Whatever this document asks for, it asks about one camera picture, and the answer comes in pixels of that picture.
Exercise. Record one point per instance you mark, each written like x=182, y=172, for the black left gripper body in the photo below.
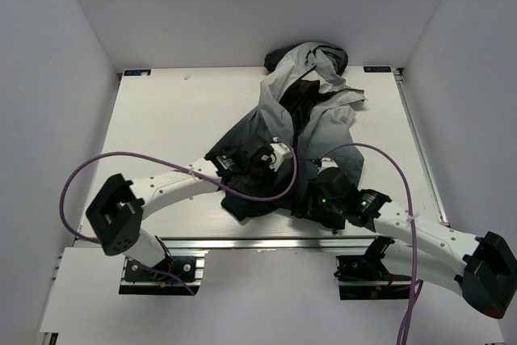
x=261, y=177

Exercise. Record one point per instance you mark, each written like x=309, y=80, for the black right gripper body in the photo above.
x=319, y=205

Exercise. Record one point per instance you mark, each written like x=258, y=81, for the dark navy and grey jacket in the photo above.
x=305, y=101

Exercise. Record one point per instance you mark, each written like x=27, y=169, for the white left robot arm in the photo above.
x=118, y=209

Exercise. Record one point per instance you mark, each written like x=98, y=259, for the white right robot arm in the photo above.
x=482, y=270

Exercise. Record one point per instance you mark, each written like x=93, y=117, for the blue label sticker right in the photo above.
x=377, y=69

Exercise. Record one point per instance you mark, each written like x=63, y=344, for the blue label sticker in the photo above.
x=136, y=72
x=377, y=69

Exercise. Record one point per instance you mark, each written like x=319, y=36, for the blue label sticker left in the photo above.
x=136, y=72

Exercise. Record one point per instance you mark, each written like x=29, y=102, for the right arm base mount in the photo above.
x=365, y=278

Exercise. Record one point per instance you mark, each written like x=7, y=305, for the aluminium front table rail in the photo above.
x=269, y=243

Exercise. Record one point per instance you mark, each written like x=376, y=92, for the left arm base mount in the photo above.
x=180, y=276

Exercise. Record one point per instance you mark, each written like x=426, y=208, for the aluminium right side rail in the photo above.
x=426, y=168

